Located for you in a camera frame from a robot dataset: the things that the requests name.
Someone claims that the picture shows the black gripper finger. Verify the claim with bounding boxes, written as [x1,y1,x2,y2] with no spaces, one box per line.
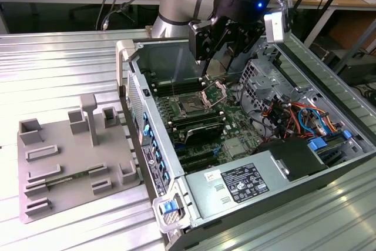
[187,18,227,79]
[224,24,265,70]

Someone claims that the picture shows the black RAM slot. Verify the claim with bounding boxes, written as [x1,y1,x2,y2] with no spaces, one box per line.
[152,77,203,89]
[154,83,205,96]
[172,115,226,130]
[169,109,223,124]

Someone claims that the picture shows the CPU socket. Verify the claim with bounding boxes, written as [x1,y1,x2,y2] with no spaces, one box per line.
[177,93,206,113]

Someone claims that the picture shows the black expansion slot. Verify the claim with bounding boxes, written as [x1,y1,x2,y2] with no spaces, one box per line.
[176,148,217,160]
[180,156,220,172]

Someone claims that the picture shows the open PC case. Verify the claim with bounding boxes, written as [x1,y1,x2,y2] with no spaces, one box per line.
[115,29,376,251]

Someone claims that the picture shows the metal drive cage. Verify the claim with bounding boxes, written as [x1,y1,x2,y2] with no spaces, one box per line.
[238,58,294,108]

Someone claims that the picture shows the metal socket cover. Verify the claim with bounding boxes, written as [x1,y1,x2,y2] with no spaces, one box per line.
[201,82,229,109]

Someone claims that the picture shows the green motherboard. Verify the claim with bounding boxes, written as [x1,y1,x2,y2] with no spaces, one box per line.
[146,71,265,175]

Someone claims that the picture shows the black graphics card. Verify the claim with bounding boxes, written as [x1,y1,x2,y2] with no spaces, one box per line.
[180,122,226,146]

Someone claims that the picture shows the silver chipset heatsink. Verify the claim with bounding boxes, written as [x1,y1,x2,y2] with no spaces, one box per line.
[224,139,246,156]

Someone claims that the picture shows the black computer tower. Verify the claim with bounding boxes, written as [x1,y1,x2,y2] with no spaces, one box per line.
[337,56,376,87]

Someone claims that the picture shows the black fan shroud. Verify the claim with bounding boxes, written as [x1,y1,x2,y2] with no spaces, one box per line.
[251,138,328,182]

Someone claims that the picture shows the blue carrier tab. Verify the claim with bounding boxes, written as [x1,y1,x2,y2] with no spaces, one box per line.
[308,138,328,152]

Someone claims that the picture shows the grey power supply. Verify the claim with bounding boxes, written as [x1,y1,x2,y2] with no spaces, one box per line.
[184,149,294,221]

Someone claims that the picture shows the grey plastic parts rack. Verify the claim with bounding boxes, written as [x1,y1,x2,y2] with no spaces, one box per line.
[18,93,142,225]

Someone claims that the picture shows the green RAM stick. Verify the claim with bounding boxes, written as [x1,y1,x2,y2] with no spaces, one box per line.
[46,171,90,189]

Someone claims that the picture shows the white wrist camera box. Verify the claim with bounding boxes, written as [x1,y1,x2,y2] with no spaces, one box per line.
[263,12,287,45]

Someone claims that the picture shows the black wire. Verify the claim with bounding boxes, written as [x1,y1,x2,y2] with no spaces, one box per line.
[238,82,267,116]

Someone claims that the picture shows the beige case handle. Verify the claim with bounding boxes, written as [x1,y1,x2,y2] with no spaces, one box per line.
[115,40,139,88]

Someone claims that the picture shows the blue data cable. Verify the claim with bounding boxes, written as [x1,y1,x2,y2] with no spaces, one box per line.
[297,106,327,138]

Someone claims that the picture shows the black cable with brass sleeve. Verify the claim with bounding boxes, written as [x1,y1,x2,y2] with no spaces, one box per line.
[95,0,130,31]

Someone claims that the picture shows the orange power wire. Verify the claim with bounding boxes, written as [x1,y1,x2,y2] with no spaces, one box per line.
[286,102,344,133]

